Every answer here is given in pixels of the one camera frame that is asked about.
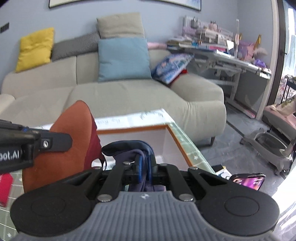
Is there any orange white cardboard box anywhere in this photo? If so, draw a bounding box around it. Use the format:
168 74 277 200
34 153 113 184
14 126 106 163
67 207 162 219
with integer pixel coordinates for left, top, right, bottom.
96 122 197 172

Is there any grey patterned cushion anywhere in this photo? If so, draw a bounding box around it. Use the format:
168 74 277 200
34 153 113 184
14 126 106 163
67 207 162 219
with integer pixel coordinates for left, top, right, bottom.
51 32 100 61

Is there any beige back cushion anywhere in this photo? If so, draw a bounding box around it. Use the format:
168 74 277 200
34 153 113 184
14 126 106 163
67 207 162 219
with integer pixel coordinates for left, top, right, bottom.
97 12 145 39

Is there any yellow cushion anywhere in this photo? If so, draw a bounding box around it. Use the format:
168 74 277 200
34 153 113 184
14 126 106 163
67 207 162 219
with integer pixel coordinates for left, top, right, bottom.
15 27 55 73

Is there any beige fabric sofa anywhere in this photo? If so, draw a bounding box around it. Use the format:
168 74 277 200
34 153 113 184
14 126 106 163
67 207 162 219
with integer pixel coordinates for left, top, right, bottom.
1 52 226 142

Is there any light blue cushion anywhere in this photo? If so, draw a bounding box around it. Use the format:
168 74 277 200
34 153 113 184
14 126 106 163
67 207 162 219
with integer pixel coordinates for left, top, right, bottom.
98 37 152 82

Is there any red lidded clear box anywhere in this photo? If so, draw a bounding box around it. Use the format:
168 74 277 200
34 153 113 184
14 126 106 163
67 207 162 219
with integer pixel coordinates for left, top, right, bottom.
0 173 13 207

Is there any framed wall picture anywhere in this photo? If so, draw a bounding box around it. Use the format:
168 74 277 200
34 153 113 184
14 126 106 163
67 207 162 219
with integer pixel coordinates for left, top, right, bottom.
48 0 202 12

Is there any white cluttered desk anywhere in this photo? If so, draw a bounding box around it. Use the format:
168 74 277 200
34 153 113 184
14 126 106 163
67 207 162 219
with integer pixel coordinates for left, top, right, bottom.
166 16 271 118

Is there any smartphone with pink screen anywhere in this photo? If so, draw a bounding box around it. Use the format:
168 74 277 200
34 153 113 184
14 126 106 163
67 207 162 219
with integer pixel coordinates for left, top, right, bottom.
229 173 266 191

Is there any anime print pillow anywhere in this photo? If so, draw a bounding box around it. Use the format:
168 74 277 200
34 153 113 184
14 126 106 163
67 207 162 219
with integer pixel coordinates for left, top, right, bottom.
151 53 194 85

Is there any navy maroon brown garment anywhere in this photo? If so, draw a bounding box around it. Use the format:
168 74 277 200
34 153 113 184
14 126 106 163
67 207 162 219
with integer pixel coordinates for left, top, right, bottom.
22 100 165 192

